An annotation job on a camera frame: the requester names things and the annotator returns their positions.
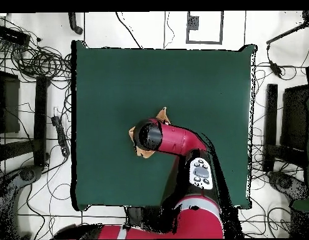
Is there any yellow terry towel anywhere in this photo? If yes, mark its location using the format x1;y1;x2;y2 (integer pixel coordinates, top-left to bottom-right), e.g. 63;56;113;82
128;106;171;160

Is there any dark green tablecloth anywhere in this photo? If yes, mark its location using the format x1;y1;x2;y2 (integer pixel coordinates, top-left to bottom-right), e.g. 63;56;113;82
70;39;258;211

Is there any long black power strip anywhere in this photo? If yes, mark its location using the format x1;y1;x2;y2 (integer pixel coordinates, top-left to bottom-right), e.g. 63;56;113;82
51;115;71;158

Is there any black stand bar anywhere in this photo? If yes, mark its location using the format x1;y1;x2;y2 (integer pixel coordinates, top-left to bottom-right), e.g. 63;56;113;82
262;83;278;173
33;75;51;168

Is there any small grey box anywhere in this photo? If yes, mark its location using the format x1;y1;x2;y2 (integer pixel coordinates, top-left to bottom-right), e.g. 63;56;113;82
186;15;200;31

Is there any grey caster foot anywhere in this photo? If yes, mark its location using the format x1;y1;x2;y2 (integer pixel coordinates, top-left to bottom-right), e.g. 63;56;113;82
267;170;309;202
0;164;44;198

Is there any black power adapter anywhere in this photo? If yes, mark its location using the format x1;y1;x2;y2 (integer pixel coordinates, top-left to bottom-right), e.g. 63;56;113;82
268;60;284;78

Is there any dark rectangular panel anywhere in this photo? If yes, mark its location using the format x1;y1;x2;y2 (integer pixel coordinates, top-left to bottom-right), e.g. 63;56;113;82
280;84;309;151
0;70;21;134

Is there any black pole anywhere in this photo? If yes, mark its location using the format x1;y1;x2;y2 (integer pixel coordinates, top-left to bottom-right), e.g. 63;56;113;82
266;21;309;46

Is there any black electronics box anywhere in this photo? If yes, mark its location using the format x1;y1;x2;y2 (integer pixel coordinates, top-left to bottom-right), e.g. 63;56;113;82
0;25;31;48

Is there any grey square frame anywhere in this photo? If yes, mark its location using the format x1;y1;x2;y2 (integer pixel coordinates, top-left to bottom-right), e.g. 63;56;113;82
185;11;225;46

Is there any tangle of black cables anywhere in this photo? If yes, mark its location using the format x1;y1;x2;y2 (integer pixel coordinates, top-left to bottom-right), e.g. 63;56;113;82
0;37;73;83

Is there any black curved handle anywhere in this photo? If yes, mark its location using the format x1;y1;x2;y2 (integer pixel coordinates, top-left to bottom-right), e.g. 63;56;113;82
68;11;84;35

